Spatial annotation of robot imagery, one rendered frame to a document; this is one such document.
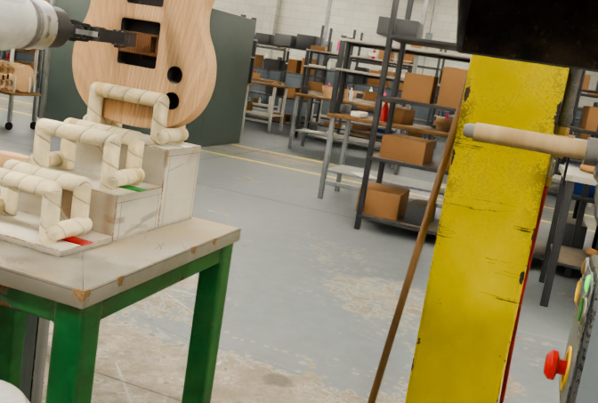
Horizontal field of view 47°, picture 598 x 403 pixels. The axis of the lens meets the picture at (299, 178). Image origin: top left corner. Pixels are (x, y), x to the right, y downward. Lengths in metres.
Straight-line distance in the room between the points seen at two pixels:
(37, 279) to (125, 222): 0.29
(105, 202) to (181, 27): 0.42
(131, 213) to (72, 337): 0.34
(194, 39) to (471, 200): 1.01
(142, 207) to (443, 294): 1.09
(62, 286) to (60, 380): 0.16
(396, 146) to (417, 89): 0.52
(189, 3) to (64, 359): 0.77
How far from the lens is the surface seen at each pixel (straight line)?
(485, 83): 2.11
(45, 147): 1.49
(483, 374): 2.26
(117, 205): 1.36
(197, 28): 1.51
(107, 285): 1.16
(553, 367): 1.00
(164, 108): 1.51
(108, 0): 1.63
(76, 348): 1.16
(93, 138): 1.40
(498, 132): 1.21
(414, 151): 5.98
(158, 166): 1.49
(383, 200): 6.09
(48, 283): 1.15
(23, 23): 1.23
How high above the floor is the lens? 1.31
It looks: 9 degrees down
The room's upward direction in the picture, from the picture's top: 9 degrees clockwise
